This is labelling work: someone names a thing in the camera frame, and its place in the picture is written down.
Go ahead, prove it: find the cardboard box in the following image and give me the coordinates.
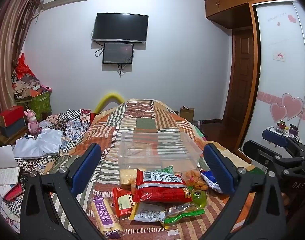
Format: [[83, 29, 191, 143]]
[[180, 106, 195, 122]]

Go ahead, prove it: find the small red snack packet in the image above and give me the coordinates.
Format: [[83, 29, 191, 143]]
[[112, 187, 134, 218]]

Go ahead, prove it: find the green-edged clear snack bag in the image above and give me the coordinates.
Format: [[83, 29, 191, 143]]
[[164, 200, 205, 229]]

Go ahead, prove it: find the green patterned box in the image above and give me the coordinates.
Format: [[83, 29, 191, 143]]
[[16, 91, 53, 122]]

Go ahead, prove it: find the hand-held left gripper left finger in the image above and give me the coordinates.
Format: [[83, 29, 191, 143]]
[[20, 142, 113, 240]]

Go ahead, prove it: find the pink rabbit toy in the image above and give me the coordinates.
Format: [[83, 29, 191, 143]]
[[24, 109, 41, 135]]

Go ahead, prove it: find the purple label roll packet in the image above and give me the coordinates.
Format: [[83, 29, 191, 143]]
[[91, 195, 124, 239]]

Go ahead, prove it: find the wall-mounted black television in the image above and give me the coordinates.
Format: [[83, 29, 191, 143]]
[[92, 12, 149, 43]]

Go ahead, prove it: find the pile of papers and bags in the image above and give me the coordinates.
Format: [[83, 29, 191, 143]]
[[12, 72, 52, 98]]

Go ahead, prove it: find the large red snack bag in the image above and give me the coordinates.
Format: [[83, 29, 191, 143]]
[[132, 168, 193, 203]]

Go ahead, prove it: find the yellow foam tube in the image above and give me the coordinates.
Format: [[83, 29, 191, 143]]
[[94, 92, 126, 114]]

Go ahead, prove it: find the red plastic bag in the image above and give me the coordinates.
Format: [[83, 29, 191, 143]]
[[14, 52, 35, 80]]

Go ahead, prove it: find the open notebook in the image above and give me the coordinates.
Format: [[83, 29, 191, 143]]
[[0, 166, 21, 187]]

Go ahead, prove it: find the white cloth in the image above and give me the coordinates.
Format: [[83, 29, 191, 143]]
[[12, 129, 64, 159]]

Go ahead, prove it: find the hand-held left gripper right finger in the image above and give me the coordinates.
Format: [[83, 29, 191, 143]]
[[200, 142, 287, 240]]

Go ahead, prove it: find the striped brown curtain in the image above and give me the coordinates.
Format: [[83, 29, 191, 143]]
[[0, 0, 44, 148]]

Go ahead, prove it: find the red box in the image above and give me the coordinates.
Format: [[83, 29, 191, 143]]
[[0, 106, 25, 128]]

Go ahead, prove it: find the white stand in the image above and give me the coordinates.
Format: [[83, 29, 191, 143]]
[[266, 122, 301, 138]]

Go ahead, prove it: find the small black wall screen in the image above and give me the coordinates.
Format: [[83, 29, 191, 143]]
[[102, 42, 134, 65]]

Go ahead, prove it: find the green snack packet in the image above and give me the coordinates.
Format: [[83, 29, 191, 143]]
[[152, 165, 174, 174]]

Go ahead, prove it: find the brown wooden door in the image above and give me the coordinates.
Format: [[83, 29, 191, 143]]
[[223, 27, 254, 124]]

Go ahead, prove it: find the white sliding door with hearts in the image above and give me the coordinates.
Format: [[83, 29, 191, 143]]
[[240, 1, 305, 155]]

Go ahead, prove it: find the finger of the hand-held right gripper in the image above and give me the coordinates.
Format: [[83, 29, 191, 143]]
[[243, 140, 305, 178], [262, 129, 305, 157]]

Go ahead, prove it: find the clear plastic container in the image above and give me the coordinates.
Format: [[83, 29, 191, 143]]
[[117, 131, 202, 174]]

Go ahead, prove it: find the striped patchwork quilt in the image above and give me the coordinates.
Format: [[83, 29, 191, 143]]
[[17, 99, 265, 240]]

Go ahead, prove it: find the white and yellow snack packet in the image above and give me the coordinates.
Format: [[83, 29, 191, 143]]
[[129, 202, 168, 223]]

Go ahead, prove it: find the green jelly cup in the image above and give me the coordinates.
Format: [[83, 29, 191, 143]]
[[190, 189, 208, 208]]

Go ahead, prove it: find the blue snack packet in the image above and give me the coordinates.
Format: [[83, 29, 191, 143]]
[[200, 170, 224, 193]]

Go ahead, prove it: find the red book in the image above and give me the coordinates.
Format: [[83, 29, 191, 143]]
[[2, 184, 24, 202]]

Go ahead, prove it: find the wooden nightstand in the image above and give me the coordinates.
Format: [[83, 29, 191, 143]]
[[0, 127, 29, 146]]

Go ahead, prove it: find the grey box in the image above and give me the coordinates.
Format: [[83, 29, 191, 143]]
[[0, 119, 26, 138]]

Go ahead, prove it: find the beige cracker packet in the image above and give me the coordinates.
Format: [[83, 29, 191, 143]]
[[119, 168, 146, 190]]

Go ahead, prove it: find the clear bag of orange snacks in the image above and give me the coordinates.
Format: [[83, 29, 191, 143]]
[[181, 169, 208, 190]]

